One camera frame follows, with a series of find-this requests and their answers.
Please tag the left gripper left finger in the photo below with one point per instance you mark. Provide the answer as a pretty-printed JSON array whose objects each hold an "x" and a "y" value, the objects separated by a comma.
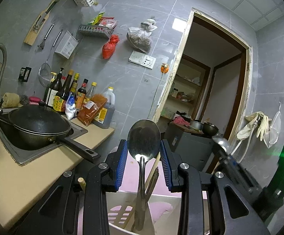
[{"x": 59, "y": 209}]

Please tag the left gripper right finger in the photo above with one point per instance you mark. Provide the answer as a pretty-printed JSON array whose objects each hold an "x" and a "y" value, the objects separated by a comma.
[{"x": 229, "y": 211}]

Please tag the wooden chopstick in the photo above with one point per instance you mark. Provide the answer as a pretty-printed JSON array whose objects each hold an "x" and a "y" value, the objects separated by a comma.
[
  {"x": 82, "y": 183},
  {"x": 130, "y": 177}
]

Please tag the white plastic utensil caddy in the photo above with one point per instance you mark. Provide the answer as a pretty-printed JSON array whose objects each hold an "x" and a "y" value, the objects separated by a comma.
[{"x": 161, "y": 216}]

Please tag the large silver spoon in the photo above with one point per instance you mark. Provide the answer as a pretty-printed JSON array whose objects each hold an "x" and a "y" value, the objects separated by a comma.
[{"x": 143, "y": 143}]

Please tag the silver fork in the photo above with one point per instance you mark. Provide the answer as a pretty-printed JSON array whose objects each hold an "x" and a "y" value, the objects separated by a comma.
[{"x": 141, "y": 204}]

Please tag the grey cabinet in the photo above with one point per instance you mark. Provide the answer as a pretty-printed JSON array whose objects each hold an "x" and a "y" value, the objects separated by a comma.
[{"x": 194, "y": 149}]

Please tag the clear hanging plastic bag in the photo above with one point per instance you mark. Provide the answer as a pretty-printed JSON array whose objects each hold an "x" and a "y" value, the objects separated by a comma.
[{"x": 272, "y": 136}]

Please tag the dark cooking pot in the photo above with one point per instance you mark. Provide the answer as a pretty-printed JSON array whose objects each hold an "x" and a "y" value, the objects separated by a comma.
[{"x": 209, "y": 129}]

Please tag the white rubber gloves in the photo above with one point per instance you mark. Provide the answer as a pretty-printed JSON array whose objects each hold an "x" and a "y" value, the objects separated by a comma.
[{"x": 256, "y": 120}]

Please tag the large vinegar jug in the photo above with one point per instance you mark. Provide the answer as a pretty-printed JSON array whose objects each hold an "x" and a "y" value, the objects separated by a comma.
[{"x": 104, "y": 116}]

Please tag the orange spice bag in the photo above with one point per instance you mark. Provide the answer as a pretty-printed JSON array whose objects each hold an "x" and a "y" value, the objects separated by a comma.
[{"x": 91, "y": 109}]

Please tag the white blue salt bag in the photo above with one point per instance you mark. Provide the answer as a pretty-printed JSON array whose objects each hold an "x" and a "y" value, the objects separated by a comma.
[{"x": 70, "y": 110}]

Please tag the yellow label sauce bottle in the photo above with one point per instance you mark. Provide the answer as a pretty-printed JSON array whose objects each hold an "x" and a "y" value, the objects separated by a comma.
[{"x": 59, "y": 103}]

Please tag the wooden storage shelves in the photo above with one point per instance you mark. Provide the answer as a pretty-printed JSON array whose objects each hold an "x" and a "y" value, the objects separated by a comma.
[{"x": 187, "y": 89}]

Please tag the clear yellow cap bottle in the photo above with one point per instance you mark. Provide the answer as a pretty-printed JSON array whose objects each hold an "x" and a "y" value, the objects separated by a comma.
[{"x": 90, "y": 93}]

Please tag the red label sauce bottle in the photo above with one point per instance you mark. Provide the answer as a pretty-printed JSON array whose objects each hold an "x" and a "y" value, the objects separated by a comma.
[{"x": 80, "y": 95}]

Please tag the steel sink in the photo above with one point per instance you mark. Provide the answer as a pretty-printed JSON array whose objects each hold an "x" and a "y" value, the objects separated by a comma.
[{"x": 25, "y": 147}]

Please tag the dark soy sauce bottle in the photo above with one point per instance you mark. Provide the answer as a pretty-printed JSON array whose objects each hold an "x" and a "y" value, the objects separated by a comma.
[{"x": 53, "y": 89}]

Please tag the loofah sponge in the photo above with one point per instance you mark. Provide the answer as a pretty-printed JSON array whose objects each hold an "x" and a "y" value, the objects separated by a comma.
[{"x": 10, "y": 100}]

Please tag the hanging mesh strainer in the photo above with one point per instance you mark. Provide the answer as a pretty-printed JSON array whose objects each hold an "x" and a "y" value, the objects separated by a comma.
[{"x": 44, "y": 73}]

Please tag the red plastic bag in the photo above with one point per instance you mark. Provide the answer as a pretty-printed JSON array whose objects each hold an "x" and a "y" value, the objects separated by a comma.
[{"x": 109, "y": 47}]

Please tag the clear bag of dried goods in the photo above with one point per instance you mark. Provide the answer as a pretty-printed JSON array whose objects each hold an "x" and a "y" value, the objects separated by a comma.
[{"x": 141, "y": 37}]

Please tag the wooden knife holder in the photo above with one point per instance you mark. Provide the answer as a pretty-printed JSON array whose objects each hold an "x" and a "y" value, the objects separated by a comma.
[{"x": 39, "y": 23}]

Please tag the black wok with handle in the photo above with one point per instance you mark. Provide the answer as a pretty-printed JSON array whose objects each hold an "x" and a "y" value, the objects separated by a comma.
[{"x": 41, "y": 120}]

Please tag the wooden door frame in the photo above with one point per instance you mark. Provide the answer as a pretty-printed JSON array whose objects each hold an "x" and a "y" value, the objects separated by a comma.
[{"x": 245, "y": 78}]

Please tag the orange wall hook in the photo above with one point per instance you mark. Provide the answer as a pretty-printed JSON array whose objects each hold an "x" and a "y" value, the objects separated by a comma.
[{"x": 164, "y": 68}]

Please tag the black wall outlet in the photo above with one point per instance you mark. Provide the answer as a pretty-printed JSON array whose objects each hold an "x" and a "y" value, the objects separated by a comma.
[{"x": 24, "y": 74}]

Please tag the white wall switch panel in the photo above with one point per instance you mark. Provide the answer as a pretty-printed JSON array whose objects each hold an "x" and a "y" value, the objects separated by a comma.
[{"x": 142, "y": 59}]

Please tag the white lower wall basket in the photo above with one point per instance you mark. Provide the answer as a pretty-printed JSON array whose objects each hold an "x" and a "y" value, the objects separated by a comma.
[{"x": 67, "y": 45}]

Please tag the grey wall shelf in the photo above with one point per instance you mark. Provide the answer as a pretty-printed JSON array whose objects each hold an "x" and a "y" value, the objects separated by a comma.
[{"x": 95, "y": 31}]

